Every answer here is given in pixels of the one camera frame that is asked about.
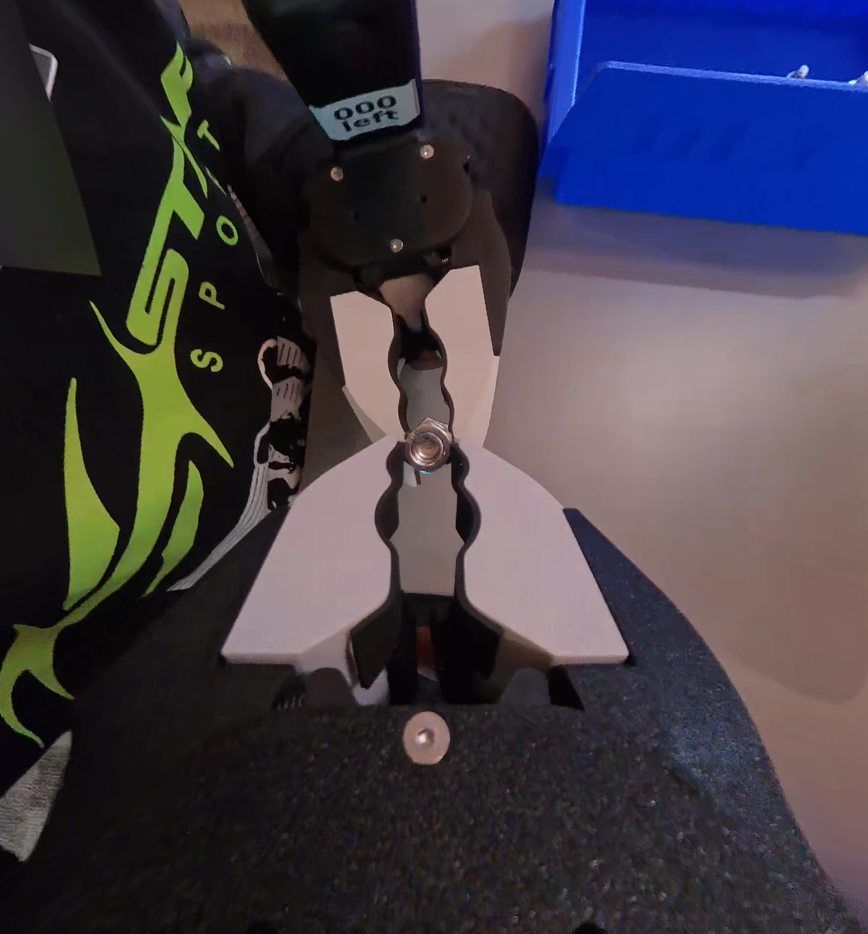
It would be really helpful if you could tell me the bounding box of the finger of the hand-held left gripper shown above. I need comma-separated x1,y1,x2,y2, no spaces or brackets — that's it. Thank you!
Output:
330,292,407,442
425,263,499,449

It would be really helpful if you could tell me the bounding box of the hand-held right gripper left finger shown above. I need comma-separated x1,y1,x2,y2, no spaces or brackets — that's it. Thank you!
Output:
221,438,409,690

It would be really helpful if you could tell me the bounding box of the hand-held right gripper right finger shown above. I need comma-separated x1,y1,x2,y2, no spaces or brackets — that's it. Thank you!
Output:
450,438,630,666

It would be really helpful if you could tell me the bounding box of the large steel hex nut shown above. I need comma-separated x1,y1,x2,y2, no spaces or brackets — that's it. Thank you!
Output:
403,417,454,469

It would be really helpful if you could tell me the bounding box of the blue plastic bin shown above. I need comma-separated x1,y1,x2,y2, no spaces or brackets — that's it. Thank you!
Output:
539,0,868,240

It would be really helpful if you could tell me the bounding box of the person's left forearm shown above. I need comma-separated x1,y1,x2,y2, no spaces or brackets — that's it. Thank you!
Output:
178,36,333,293

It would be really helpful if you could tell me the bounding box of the person's black printed shirt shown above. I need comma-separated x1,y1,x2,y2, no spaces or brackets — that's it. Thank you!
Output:
0,0,318,862

